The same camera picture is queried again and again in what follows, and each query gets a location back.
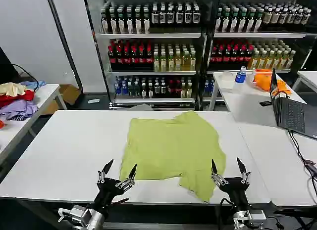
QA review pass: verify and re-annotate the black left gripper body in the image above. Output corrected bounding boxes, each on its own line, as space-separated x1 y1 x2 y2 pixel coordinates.
92 178 125 215

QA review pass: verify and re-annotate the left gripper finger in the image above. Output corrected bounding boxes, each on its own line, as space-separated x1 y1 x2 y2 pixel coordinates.
115 164 138 192
96 159 114 184

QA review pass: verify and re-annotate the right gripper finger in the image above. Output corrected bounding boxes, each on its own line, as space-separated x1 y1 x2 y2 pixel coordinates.
236 157 252 184
210 158 229 189

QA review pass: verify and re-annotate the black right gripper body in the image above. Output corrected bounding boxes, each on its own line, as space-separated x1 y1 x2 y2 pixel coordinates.
218 177 250 214

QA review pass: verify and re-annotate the light green shirt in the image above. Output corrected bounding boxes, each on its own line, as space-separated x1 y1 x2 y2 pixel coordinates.
119 110 227 203

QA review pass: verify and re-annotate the white desk with laptop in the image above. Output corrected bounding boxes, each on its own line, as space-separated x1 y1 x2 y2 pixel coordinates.
212 71 317 141

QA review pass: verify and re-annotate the grey chair back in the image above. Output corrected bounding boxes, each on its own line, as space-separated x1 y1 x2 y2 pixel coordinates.
129 103 155 112

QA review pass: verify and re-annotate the black open laptop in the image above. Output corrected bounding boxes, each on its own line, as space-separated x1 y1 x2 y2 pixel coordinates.
269 67 317 139

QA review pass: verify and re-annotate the brown cardboard box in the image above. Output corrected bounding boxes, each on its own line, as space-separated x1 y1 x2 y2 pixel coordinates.
46 84 83 115

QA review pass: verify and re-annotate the orange cloth bag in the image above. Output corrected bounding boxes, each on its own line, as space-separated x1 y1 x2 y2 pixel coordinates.
253 68 288 95

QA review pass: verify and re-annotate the blue label water bottle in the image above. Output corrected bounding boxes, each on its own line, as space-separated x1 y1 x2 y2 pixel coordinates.
234 66 248 84

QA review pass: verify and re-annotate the white side table with clothes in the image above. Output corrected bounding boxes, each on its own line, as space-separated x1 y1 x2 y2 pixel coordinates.
0 83 68 164

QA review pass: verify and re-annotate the purple cloth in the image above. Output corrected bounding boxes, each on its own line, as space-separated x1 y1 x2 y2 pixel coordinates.
0 99 39 121

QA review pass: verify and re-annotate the small white desk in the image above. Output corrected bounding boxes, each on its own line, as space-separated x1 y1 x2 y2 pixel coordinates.
291 70 317 92

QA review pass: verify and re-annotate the light blue cloth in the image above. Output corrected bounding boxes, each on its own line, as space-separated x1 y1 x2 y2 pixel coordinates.
20 80 47 91

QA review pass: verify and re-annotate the red cloth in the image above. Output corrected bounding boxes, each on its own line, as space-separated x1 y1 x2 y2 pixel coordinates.
0 90 35 108

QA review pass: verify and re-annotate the shelf rack with bottles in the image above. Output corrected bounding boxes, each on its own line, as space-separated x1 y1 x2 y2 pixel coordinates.
205 0 317 110
83 0 209 111

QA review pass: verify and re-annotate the beige cloth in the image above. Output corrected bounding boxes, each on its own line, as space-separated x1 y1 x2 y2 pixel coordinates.
0 82 27 96

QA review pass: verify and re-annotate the black metal pole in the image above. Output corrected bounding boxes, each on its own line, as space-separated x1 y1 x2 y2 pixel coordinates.
45 0 84 92

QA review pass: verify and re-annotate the black monitor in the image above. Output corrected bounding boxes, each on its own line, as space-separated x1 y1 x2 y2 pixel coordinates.
0 46 20 85

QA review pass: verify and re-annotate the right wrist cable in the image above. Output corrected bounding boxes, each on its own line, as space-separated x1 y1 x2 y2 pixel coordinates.
217 197 235 230

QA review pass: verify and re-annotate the wrist cable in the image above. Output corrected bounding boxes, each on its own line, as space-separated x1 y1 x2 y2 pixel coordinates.
217 197 235 230
109 197 130 206

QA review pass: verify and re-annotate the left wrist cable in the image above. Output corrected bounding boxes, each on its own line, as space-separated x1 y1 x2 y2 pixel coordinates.
109 197 130 206

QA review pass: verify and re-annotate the black laptop cable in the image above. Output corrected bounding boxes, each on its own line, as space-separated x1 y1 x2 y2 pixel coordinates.
286 129 317 198

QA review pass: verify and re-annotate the black monitor cable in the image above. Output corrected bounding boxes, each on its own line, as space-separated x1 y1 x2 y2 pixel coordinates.
12 63 40 90

